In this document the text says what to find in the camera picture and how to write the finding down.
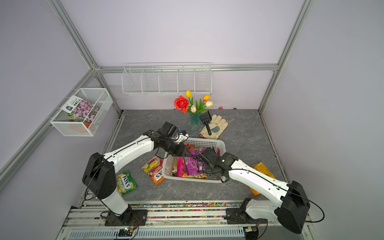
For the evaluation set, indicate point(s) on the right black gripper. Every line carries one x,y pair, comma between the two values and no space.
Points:
209,175

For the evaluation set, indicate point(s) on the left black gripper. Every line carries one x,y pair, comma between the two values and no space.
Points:
180,151

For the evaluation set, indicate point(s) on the white plastic perforated basket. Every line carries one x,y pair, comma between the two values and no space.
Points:
217,145

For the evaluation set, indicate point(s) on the purple candy bag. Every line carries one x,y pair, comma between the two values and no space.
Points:
194,165

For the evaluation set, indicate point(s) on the pink fruit ball candy bag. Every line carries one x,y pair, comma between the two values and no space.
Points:
178,168

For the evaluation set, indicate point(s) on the orange Fox's candy bag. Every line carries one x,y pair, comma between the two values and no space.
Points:
153,168

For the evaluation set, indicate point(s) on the yellow orange candy bag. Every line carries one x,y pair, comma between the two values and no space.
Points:
264,170

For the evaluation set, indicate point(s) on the green Fox's candy bag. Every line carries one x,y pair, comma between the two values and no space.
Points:
125,183

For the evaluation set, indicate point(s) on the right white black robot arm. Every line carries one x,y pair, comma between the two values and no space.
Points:
288,202

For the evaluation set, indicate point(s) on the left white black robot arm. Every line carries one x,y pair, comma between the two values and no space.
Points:
101,170

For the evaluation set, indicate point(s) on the beige work glove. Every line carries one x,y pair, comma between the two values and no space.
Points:
217,126

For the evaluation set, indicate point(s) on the artificial flower bouquet in vase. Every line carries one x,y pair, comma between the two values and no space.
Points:
193,108

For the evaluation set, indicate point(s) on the flower seed packet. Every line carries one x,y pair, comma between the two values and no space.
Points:
80,109

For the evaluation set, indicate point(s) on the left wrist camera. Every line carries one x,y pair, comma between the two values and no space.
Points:
182,136

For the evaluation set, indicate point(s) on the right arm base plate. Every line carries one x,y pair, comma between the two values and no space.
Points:
235,216

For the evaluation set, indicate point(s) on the white wire wall shelf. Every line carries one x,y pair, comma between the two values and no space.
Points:
166,78

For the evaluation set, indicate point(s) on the aluminium front rail frame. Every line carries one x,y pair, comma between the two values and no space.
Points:
172,220

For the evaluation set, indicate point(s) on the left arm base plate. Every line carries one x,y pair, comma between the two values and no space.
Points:
128,218

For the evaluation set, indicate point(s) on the white wire side basket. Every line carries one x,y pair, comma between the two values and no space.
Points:
76,128

